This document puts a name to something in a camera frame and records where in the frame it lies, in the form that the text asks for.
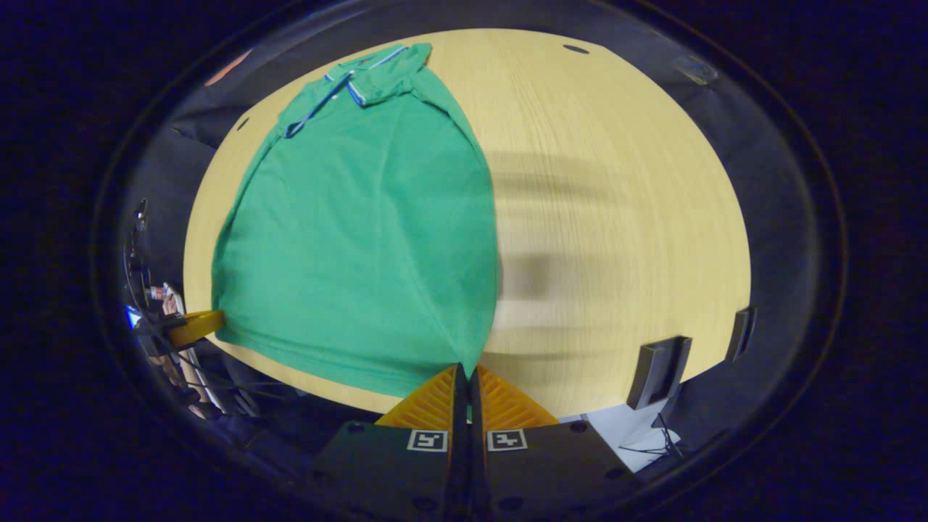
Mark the green T-shirt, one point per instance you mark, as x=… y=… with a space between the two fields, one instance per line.
x=362 y=239

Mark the black table edge bracket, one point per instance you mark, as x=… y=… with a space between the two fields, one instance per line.
x=741 y=333
x=656 y=373

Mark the small bottle with red label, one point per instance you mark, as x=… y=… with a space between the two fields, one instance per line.
x=161 y=293

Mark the black backdrop cloth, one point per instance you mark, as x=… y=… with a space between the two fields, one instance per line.
x=196 y=109

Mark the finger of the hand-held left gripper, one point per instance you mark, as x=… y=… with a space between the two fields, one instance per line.
x=196 y=328

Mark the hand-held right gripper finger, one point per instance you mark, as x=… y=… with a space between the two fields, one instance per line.
x=476 y=420
x=461 y=406

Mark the blue-edged monitor screen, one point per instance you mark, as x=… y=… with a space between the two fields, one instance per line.
x=133 y=316

